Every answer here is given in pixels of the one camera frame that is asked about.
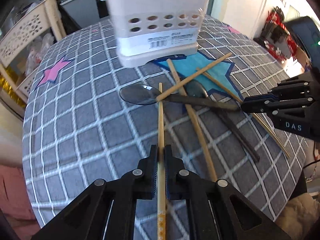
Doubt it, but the dark spoon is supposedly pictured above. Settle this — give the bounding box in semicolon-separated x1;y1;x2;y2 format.
184;80;260;163
119;84;240;111

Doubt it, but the plastic bag in cart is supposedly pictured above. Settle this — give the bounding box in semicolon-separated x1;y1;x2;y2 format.
25;33;54;76

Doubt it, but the grey checked tablecloth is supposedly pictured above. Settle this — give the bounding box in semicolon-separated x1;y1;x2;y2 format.
22;16;313;227

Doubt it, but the pink plastic stool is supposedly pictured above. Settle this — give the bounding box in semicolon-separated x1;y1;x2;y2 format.
0;165;40;239

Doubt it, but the white utensil holder caddy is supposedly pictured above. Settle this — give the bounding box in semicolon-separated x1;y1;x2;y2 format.
106;0;208;68

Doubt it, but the wooden chopstick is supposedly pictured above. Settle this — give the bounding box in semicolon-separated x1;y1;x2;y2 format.
202;72;291;159
156;52;232;102
157;82;167;240
167;59;217;181

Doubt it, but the coat rack with clothes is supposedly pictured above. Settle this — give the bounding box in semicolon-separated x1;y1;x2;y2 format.
253;7;297;63

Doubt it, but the cream perforated storage cart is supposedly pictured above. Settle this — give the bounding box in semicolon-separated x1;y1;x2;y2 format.
1;0;66;102

